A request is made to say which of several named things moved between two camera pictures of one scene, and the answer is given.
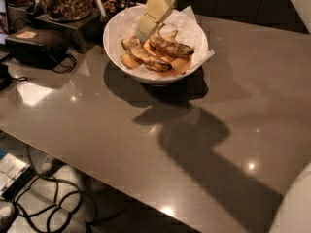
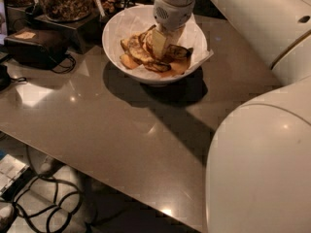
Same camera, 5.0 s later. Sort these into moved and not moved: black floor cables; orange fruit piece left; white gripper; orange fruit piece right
Moved: white gripper
Not moved: black floor cables; orange fruit piece right; orange fruit piece left
